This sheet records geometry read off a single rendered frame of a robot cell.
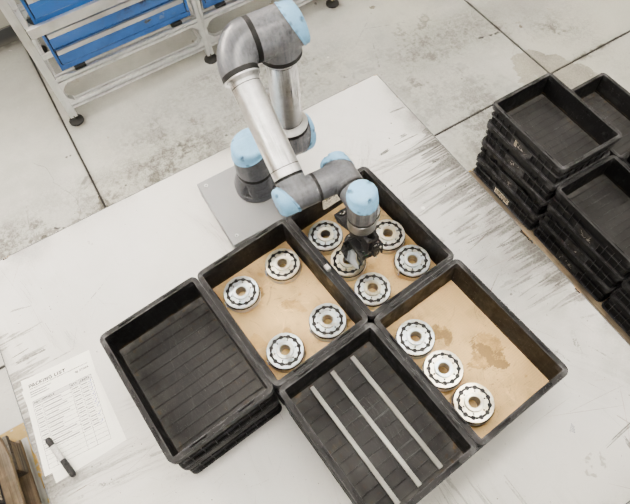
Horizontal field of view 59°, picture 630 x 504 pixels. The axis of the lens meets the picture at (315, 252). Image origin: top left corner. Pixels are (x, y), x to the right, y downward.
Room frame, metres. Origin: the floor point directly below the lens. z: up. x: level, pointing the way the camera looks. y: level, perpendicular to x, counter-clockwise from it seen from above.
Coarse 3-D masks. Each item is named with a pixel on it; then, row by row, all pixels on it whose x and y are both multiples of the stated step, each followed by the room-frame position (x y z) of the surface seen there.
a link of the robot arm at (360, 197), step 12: (360, 180) 0.77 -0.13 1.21; (348, 192) 0.74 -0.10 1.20; (360, 192) 0.74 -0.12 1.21; (372, 192) 0.73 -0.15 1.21; (348, 204) 0.73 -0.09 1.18; (360, 204) 0.71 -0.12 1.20; (372, 204) 0.71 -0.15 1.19; (348, 216) 0.73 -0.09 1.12; (360, 216) 0.70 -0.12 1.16; (372, 216) 0.71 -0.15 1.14
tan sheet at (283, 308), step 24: (264, 264) 0.78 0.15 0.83; (216, 288) 0.72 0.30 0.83; (264, 288) 0.70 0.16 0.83; (288, 288) 0.69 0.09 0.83; (312, 288) 0.68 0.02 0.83; (264, 312) 0.63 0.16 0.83; (288, 312) 0.62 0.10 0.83; (264, 336) 0.56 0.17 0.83; (312, 336) 0.54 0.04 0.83; (264, 360) 0.49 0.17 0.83
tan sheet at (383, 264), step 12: (324, 216) 0.92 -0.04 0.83; (384, 216) 0.89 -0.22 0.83; (408, 240) 0.80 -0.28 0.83; (372, 264) 0.74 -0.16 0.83; (384, 264) 0.73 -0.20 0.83; (432, 264) 0.71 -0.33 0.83; (384, 276) 0.69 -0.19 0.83; (396, 276) 0.69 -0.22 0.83; (372, 288) 0.66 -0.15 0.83; (396, 288) 0.65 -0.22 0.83
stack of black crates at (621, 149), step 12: (588, 84) 1.74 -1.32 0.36; (600, 84) 1.77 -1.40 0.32; (612, 84) 1.72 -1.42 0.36; (588, 96) 1.75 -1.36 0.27; (600, 96) 1.74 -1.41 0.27; (612, 96) 1.69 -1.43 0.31; (624, 96) 1.65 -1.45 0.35; (600, 108) 1.67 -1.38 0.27; (612, 108) 1.66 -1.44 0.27; (624, 108) 1.62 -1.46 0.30; (612, 120) 1.59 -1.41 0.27; (624, 120) 1.58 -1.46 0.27; (624, 132) 1.52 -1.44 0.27; (624, 144) 1.45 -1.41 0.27; (624, 156) 1.32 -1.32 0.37
